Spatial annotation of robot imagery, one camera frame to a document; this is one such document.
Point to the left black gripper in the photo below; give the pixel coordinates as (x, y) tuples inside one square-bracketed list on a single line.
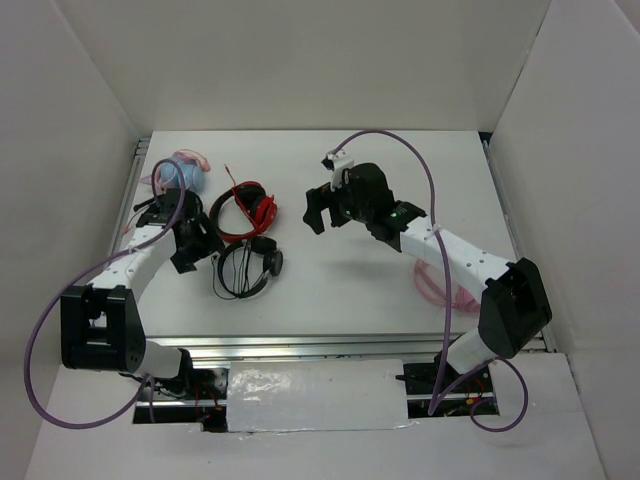
[(209, 243)]

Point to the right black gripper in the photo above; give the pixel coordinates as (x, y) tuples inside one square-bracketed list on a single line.
[(321, 198)]

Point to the black headphones with thin cable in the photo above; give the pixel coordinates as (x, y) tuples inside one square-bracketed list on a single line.
[(243, 269)]

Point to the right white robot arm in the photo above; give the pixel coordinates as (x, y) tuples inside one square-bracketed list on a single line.
[(513, 303)]

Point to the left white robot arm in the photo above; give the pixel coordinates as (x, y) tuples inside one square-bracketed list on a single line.
[(101, 328)]

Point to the red and black headphones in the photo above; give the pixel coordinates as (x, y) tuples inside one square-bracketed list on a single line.
[(259, 208)]

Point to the blue and pink headphones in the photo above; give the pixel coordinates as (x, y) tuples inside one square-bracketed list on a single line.
[(190, 164)]

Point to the white tape covered panel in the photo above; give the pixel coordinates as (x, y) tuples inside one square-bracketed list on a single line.
[(327, 395)]

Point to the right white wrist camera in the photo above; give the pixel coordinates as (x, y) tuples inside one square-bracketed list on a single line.
[(338, 163)]

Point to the pink headphones with cable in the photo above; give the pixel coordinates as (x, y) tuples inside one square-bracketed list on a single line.
[(434, 291)]

